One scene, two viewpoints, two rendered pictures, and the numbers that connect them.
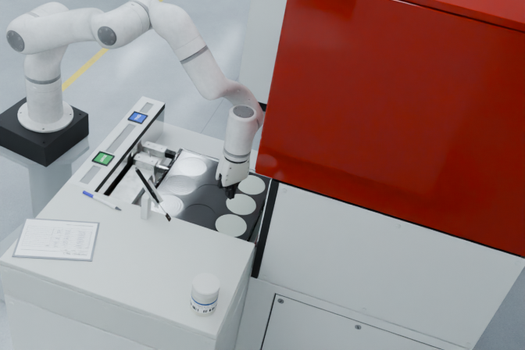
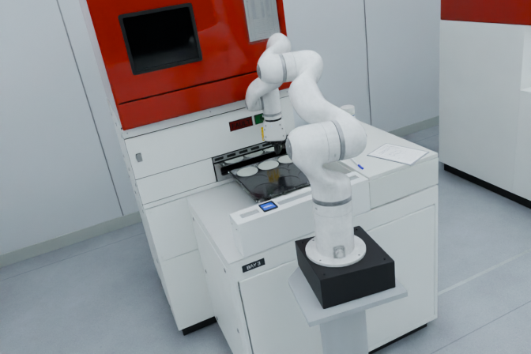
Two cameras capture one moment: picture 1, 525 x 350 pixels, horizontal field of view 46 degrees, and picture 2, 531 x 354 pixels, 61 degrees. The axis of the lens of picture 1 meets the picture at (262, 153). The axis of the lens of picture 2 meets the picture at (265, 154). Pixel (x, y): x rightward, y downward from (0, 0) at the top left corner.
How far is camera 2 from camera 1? 309 cm
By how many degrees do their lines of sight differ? 97
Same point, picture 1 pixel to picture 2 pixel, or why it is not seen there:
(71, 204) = (375, 166)
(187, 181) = (281, 182)
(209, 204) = (285, 168)
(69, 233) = (388, 153)
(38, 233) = (407, 156)
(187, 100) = not seen: outside the picture
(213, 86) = not seen: hidden behind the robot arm
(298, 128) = not seen: hidden behind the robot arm
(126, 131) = (289, 201)
